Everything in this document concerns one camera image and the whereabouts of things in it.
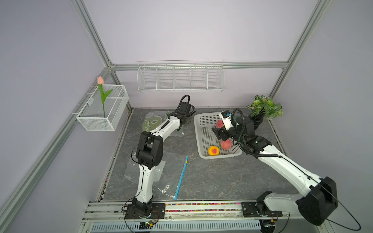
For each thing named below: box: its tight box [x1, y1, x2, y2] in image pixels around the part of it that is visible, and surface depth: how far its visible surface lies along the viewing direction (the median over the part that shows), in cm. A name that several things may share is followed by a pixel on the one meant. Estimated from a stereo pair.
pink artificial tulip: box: [97, 76, 114, 118], surface depth 82 cm
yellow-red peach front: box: [207, 145, 220, 156], surface depth 91 cm
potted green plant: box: [246, 95, 284, 130], surface depth 88 cm
